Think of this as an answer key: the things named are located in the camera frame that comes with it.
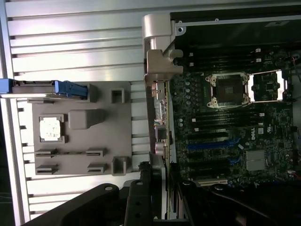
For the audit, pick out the blue expansion slot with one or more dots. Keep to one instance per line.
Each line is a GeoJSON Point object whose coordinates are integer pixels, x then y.
{"type": "Point", "coordinates": [207, 146]}

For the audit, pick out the silver chipset heatsink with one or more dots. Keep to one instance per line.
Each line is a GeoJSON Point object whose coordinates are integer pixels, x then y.
{"type": "Point", "coordinates": [256, 161]}

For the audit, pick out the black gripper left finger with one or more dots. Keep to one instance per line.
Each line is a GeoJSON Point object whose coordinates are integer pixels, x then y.
{"type": "Point", "coordinates": [138, 207]}

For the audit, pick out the hard drive with blue caddy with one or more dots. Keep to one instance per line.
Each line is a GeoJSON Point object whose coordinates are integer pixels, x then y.
{"type": "Point", "coordinates": [70, 89]}

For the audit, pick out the open black PC case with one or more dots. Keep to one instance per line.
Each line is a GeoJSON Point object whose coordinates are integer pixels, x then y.
{"type": "Point", "coordinates": [157, 23]}

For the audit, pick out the green RAM stick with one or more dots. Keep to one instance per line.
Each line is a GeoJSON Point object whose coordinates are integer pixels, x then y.
{"type": "Point", "coordinates": [70, 153]}

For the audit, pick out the silver CPU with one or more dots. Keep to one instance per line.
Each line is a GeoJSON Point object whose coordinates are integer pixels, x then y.
{"type": "Point", "coordinates": [50, 129]}

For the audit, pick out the green motherboard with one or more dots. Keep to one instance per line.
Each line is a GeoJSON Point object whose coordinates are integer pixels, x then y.
{"type": "Point", "coordinates": [270, 146]}

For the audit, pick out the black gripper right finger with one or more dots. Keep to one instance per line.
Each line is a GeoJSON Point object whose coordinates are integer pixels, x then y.
{"type": "Point", "coordinates": [195, 207]}

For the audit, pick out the grey parts rack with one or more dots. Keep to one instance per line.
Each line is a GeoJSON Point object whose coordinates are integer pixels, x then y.
{"type": "Point", "coordinates": [94, 141]}

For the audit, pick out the white expansion slot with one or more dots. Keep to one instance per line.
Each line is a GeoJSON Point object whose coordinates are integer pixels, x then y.
{"type": "Point", "coordinates": [214, 182]}

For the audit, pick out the CPU socket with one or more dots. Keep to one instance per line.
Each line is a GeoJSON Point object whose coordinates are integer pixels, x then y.
{"type": "Point", "coordinates": [227, 90]}

